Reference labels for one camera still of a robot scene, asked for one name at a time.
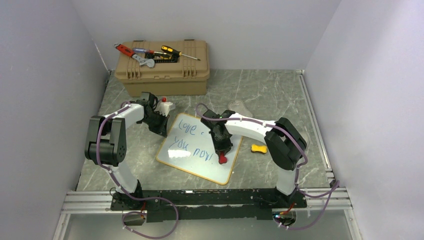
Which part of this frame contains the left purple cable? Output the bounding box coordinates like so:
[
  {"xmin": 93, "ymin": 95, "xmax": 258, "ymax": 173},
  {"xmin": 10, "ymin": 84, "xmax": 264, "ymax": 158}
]
[{"xmin": 95, "ymin": 100, "xmax": 180, "ymax": 240}]

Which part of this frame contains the yellow bone shaped eraser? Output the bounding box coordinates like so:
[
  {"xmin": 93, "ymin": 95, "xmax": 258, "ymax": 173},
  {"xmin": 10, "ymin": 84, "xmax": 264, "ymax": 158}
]
[{"xmin": 250, "ymin": 144, "xmax": 268, "ymax": 154}]

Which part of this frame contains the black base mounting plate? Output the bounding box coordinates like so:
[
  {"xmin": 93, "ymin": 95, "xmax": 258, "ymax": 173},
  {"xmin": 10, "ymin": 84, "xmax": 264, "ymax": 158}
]
[{"xmin": 110, "ymin": 188, "xmax": 307, "ymax": 223}]

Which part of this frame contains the yellow framed whiteboard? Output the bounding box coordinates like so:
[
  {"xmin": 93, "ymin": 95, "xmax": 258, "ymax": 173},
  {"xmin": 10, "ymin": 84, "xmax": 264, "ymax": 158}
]
[{"xmin": 156, "ymin": 113, "xmax": 243, "ymax": 185}]

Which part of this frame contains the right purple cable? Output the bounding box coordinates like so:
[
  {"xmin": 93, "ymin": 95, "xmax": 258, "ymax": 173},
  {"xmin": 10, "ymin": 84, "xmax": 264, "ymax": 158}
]
[{"xmin": 195, "ymin": 103, "xmax": 341, "ymax": 232}]

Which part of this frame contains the tan plastic toolbox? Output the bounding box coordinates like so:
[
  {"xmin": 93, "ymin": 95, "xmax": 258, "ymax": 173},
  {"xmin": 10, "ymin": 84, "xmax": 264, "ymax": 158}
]
[{"xmin": 115, "ymin": 39, "xmax": 210, "ymax": 97}]

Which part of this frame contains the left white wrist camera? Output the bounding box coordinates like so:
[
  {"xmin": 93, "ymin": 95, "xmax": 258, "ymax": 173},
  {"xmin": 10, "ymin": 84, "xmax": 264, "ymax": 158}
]
[{"xmin": 155, "ymin": 101, "xmax": 176, "ymax": 117}]

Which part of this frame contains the aluminium extrusion rail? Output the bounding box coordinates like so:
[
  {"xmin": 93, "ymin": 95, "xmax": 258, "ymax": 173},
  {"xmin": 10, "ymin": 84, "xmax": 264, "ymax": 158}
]
[{"xmin": 60, "ymin": 187, "xmax": 353, "ymax": 214}]

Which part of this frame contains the purple cable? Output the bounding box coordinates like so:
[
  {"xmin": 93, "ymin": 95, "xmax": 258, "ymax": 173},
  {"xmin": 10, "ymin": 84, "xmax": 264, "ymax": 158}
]
[
  {"xmin": 95, "ymin": 100, "xmax": 180, "ymax": 240},
  {"xmin": 195, "ymin": 103, "xmax": 341, "ymax": 232}
]

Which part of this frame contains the red bone shaped eraser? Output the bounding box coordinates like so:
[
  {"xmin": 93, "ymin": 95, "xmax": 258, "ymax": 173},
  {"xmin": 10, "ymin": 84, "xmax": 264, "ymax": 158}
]
[{"xmin": 218, "ymin": 152, "xmax": 228, "ymax": 165}]

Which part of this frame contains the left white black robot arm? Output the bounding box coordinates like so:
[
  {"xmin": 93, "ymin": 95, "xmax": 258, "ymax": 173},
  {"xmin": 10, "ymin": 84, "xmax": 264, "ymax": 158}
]
[{"xmin": 84, "ymin": 92, "xmax": 175, "ymax": 210}]

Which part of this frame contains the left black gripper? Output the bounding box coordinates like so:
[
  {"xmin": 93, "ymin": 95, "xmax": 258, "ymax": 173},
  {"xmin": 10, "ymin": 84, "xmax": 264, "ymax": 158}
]
[{"xmin": 140, "ymin": 111, "xmax": 170, "ymax": 138}]

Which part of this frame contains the yellow black screwdriver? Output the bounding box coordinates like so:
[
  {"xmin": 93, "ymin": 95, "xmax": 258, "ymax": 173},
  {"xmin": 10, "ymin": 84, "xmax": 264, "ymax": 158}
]
[{"xmin": 161, "ymin": 45, "xmax": 200, "ymax": 61}]

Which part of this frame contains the blue red small screwdriver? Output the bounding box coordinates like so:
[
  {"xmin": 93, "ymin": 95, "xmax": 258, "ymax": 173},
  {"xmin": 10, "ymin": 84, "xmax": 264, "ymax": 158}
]
[{"xmin": 132, "ymin": 47, "xmax": 168, "ymax": 56}]

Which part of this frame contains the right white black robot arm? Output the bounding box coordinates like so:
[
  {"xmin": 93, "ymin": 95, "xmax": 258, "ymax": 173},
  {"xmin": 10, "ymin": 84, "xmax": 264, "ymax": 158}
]
[{"xmin": 200, "ymin": 109, "xmax": 307, "ymax": 208}]

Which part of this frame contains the red handled adjustable wrench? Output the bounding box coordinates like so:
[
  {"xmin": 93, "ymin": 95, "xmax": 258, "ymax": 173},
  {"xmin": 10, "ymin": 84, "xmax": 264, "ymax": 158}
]
[{"xmin": 113, "ymin": 43, "xmax": 155, "ymax": 68}]

